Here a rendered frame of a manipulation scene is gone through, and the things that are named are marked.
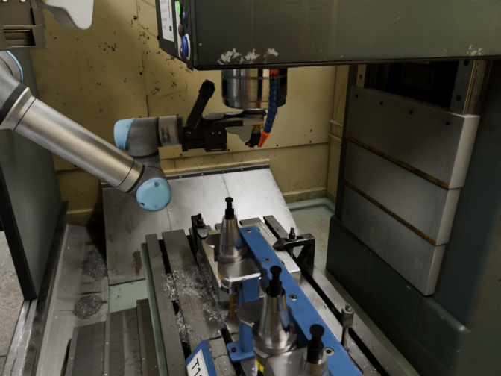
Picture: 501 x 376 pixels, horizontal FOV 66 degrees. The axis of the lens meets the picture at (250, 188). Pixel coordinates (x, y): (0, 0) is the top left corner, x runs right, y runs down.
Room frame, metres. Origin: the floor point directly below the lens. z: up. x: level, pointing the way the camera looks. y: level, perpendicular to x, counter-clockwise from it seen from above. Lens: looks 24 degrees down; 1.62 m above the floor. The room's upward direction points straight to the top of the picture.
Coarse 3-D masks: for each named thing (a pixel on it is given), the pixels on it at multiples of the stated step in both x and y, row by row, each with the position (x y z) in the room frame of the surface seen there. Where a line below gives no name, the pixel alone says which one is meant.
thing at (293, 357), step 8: (288, 352) 0.38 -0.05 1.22; (296, 352) 0.38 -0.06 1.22; (272, 360) 0.37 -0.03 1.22; (280, 360) 0.37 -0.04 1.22; (288, 360) 0.37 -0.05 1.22; (296, 360) 0.37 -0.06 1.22; (264, 368) 0.36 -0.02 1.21; (272, 368) 0.35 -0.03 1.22; (280, 368) 0.35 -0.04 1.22; (288, 368) 0.35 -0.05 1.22; (296, 368) 0.35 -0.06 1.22
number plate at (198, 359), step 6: (198, 354) 0.62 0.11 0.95; (192, 360) 0.62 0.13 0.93; (198, 360) 0.61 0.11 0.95; (186, 366) 0.62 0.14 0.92; (192, 366) 0.61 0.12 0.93; (198, 366) 0.60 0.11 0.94; (204, 366) 0.59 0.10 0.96; (192, 372) 0.60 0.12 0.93; (198, 372) 0.59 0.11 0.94; (204, 372) 0.58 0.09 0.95
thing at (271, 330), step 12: (264, 300) 0.41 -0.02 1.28; (276, 300) 0.39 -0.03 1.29; (264, 312) 0.40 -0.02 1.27; (276, 312) 0.39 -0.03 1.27; (264, 324) 0.40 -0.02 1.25; (276, 324) 0.39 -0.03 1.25; (288, 324) 0.40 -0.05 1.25; (264, 336) 0.39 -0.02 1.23; (276, 336) 0.39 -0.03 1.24; (288, 336) 0.39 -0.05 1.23
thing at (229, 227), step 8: (224, 216) 0.62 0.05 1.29; (224, 224) 0.60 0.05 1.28; (232, 224) 0.60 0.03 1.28; (224, 232) 0.60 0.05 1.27; (232, 232) 0.60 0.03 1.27; (224, 240) 0.60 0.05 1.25; (232, 240) 0.60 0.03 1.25; (240, 240) 0.61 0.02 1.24; (224, 248) 0.60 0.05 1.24; (232, 248) 0.60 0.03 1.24; (240, 248) 0.61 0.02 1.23
